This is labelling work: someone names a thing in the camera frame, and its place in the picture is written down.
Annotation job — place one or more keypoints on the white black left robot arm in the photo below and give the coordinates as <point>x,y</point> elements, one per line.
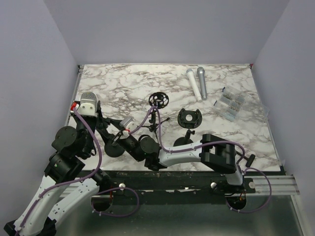
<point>61,190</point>

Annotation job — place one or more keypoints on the black tripod microphone stand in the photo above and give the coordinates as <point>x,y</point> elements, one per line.
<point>160,100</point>

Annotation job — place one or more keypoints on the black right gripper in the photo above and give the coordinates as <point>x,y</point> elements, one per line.
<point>110,138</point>

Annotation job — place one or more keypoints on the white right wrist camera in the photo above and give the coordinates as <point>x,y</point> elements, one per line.
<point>128,125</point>

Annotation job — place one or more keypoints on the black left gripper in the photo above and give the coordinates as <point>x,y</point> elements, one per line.
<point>100,118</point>

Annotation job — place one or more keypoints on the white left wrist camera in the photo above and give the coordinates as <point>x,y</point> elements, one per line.
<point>87,106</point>

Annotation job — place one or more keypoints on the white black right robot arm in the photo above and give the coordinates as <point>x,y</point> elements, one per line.
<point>216,153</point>

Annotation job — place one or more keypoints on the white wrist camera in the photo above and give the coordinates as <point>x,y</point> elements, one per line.
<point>87,106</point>
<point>128,125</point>

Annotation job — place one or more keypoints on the copper body mesh microphone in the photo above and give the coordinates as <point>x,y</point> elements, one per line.
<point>89,96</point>

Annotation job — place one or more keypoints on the black round-base shock-mount stand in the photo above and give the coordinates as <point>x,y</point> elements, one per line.
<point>189,120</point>

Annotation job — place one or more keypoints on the black T-handle tool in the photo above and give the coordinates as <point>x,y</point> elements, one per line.
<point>249,160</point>

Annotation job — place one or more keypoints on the black robot mounting base rail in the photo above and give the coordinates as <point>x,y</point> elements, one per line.
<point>169,187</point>

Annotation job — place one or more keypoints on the white foam-head microphone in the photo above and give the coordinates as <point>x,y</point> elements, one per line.
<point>191,78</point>

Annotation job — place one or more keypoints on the aluminium frame extrusion rail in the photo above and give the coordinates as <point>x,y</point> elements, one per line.
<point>251,214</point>

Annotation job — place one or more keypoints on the black clip round-base stand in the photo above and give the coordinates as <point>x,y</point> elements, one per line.
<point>111,152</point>

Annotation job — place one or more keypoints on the silver grey handheld microphone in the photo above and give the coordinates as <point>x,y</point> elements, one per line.
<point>201,76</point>

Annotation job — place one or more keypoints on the clear plastic screw box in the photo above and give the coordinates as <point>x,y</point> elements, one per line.
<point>235,105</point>

